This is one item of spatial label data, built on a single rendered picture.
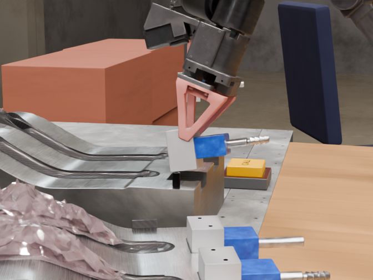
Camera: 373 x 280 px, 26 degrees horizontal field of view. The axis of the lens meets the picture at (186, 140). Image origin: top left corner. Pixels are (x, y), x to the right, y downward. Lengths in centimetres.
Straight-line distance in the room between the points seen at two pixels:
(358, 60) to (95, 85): 689
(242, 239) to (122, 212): 20
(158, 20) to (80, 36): 703
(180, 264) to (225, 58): 30
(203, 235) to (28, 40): 564
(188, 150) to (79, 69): 201
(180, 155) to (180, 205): 7
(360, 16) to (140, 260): 73
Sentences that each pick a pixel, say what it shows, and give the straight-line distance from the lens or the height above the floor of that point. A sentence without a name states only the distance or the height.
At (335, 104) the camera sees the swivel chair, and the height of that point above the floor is 72.
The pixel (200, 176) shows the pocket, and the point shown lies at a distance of 110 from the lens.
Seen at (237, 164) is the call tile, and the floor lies 84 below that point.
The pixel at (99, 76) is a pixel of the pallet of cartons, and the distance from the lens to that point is 301.
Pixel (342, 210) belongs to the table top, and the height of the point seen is 80.
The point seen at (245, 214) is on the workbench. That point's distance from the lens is 122.
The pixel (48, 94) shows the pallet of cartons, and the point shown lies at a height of 71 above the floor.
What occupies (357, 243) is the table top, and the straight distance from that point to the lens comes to 113.
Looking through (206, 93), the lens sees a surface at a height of 101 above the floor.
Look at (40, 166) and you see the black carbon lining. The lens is 115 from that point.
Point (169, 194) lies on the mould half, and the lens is 102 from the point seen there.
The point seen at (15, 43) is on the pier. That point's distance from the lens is 653.
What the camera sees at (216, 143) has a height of 94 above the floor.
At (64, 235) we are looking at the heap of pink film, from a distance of 80.
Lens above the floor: 115
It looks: 12 degrees down
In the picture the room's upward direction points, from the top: straight up
